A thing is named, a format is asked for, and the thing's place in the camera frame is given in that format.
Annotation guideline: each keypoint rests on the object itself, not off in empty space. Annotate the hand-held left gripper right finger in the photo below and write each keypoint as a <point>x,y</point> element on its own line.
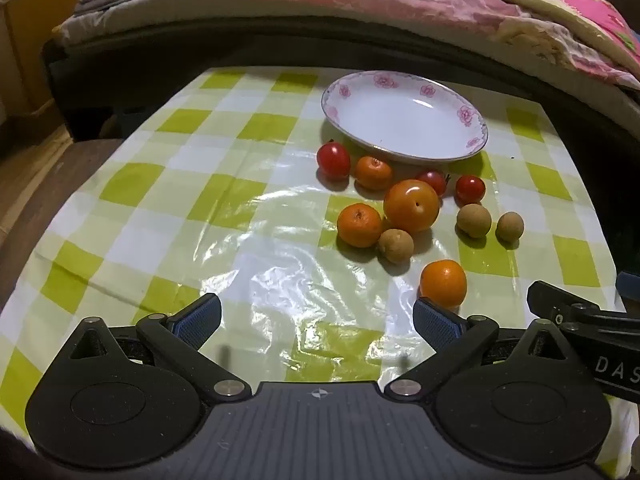
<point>435,323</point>

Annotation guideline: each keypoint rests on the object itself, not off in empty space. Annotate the red cherry tomato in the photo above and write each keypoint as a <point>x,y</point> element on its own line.
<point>470,188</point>
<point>434,180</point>
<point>333,159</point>

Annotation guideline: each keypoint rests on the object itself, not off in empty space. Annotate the dark bed frame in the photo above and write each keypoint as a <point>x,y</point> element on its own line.
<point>200,52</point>

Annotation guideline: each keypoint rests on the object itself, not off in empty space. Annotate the small orange mandarin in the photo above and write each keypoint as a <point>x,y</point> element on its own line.
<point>359,225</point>
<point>373,172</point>
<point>443,283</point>

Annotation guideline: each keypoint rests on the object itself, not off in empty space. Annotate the green checked plastic tablecloth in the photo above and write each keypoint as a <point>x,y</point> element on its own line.
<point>200,210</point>

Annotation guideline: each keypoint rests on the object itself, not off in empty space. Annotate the large orange-red plum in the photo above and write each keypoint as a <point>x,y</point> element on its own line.
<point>411,205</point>

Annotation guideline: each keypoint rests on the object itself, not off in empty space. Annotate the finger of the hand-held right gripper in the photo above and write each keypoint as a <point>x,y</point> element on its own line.
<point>560,302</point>
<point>631,286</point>

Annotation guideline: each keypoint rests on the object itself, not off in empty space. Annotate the brown longan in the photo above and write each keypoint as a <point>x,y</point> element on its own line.
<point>395,245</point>
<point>509,226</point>
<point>473,220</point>

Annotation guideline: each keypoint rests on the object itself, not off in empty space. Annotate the grey folded blanket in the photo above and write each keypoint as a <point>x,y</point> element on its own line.
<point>120,0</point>

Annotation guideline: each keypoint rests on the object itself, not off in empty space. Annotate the wooden cabinet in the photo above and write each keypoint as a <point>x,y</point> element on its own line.
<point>30,50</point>

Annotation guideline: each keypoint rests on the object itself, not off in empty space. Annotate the white pink-flowered plate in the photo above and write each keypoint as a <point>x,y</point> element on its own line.
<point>405,115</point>

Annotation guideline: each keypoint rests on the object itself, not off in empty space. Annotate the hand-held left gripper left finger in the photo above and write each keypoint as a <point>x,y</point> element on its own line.
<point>200,321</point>

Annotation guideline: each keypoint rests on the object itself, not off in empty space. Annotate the white mattress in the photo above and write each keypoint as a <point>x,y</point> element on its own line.
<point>150,22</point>

